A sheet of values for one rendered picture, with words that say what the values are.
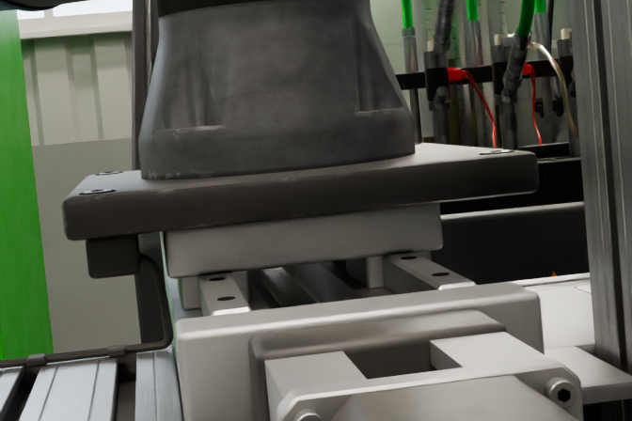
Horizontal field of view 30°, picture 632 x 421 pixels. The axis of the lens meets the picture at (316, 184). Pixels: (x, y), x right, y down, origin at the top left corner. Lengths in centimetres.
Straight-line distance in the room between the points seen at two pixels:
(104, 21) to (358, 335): 489
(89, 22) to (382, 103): 467
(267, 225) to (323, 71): 8
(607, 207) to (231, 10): 21
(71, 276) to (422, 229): 476
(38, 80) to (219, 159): 471
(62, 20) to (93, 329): 136
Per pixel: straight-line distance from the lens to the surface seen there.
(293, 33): 59
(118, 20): 526
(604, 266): 54
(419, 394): 32
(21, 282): 422
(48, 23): 527
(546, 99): 154
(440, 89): 137
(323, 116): 58
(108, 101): 527
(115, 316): 532
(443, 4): 128
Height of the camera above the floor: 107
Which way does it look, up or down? 4 degrees down
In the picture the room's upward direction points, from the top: 5 degrees counter-clockwise
